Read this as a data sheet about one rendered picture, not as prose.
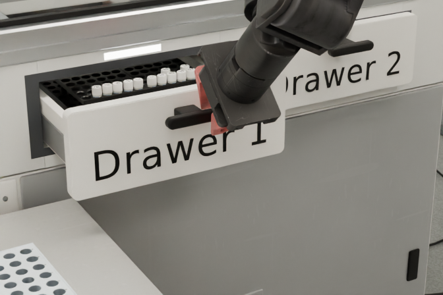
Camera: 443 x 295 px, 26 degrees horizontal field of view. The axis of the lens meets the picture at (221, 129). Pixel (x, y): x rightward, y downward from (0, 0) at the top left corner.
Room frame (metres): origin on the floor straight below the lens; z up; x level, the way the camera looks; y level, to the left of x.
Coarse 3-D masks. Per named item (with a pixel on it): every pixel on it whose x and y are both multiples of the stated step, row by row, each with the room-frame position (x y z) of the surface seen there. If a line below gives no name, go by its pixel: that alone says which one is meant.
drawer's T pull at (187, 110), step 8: (176, 112) 1.05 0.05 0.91; (184, 112) 1.04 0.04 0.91; (192, 112) 1.04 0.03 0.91; (200, 112) 1.04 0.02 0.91; (208, 112) 1.04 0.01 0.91; (168, 120) 1.02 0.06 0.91; (176, 120) 1.02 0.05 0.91; (184, 120) 1.02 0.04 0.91; (192, 120) 1.03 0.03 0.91; (200, 120) 1.03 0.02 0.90; (208, 120) 1.04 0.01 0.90; (176, 128) 1.02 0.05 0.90
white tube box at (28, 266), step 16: (0, 256) 0.90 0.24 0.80; (16, 256) 0.90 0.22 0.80; (32, 256) 0.90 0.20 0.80; (0, 272) 0.87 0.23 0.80; (16, 272) 0.87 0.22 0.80; (32, 272) 0.87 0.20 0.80; (48, 272) 0.87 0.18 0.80; (0, 288) 0.84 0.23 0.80; (16, 288) 0.84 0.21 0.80; (32, 288) 0.84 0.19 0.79; (48, 288) 0.84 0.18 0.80; (64, 288) 0.84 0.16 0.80
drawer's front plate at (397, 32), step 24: (360, 24) 1.34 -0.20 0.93; (384, 24) 1.36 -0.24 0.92; (408, 24) 1.39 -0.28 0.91; (384, 48) 1.36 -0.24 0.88; (408, 48) 1.39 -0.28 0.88; (288, 72) 1.28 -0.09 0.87; (312, 72) 1.30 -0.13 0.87; (384, 72) 1.37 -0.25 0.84; (408, 72) 1.39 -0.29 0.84; (288, 96) 1.28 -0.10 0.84; (312, 96) 1.30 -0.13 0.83; (336, 96) 1.32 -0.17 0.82
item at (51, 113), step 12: (192, 60) 1.29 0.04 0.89; (48, 96) 1.14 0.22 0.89; (48, 108) 1.10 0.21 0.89; (60, 108) 1.09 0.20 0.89; (48, 120) 1.11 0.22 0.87; (60, 120) 1.07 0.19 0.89; (48, 132) 1.10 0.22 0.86; (60, 132) 1.07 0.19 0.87; (48, 144) 1.11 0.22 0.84; (60, 144) 1.07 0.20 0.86; (60, 156) 1.07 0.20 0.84
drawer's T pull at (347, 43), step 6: (342, 42) 1.31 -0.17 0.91; (348, 42) 1.31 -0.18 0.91; (354, 42) 1.30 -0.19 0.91; (360, 42) 1.30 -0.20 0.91; (366, 42) 1.30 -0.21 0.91; (372, 42) 1.31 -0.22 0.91; (336, 48) 1.28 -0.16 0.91; (342, 48) 1.28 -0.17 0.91; (348, 48) 1.29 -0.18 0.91; (354, 48) 1.29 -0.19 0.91; (360, 48) 1.30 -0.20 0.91; (366, 48) 1.30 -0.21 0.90; (372, 48) 1.31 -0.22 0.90; (330, 54) 1.28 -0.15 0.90; (336, 54) 1.28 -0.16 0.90; (342, 54) 1.28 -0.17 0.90; (348, 54) 1.29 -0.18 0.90
